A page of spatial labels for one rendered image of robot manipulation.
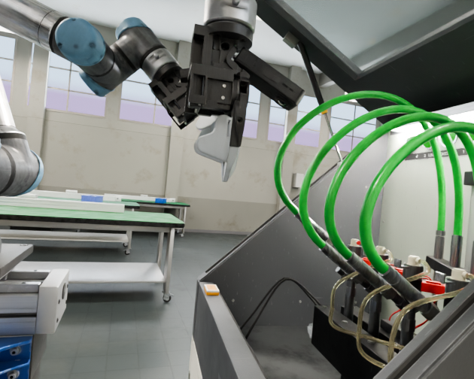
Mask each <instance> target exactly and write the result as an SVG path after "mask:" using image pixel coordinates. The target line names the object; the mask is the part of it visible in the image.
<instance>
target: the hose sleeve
mask: <svg viewBox="0 0 474 379"><path fill-rule="evenodd" d="M294 216H295V218H297V219H298V221H300V222H301V223H302V221H301V218H300V214H299V213H298V214H297V215H294ZM309 219H310V221H311V224H312V226H313V228H314V230H315V231H316V233H317V234H318V235H319V236H320V237H321V239H322V240H323V241H326V240H327V239H328V238H329V235H328V234H327V233H326V232H325V230H323V229H322V228H321V227H320V226H319V225H318V224H316V222H315V221H313V220H312V219H311V218H310V217H309Z"/></svg>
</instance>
